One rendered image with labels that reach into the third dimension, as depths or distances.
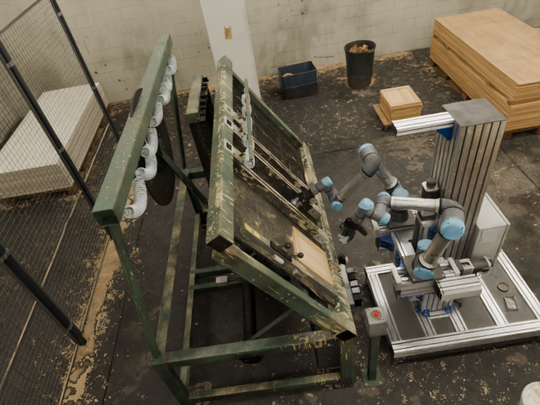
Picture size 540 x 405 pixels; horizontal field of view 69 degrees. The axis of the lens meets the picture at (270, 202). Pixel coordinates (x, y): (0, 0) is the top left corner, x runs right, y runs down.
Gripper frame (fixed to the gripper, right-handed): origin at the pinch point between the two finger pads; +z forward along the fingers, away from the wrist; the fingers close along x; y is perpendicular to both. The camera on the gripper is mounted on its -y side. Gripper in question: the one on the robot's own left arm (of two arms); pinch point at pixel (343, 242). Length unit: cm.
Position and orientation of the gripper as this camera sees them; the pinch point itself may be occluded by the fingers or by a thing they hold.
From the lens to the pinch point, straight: 255.9
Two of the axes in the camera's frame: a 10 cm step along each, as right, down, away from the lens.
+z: -3.4, 7.2, 6.1
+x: 0.7, 6.6, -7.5
